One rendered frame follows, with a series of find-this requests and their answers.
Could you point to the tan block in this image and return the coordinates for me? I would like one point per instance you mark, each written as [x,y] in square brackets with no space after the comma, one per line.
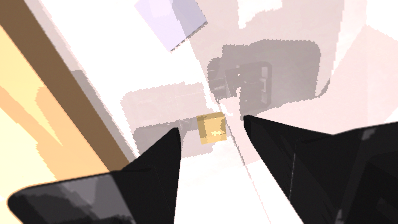
[212,127]

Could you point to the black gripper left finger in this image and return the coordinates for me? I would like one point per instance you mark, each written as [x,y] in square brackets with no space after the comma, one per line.
[143,192]

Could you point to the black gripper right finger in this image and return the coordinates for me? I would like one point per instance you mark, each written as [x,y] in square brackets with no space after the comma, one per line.
[319,173]

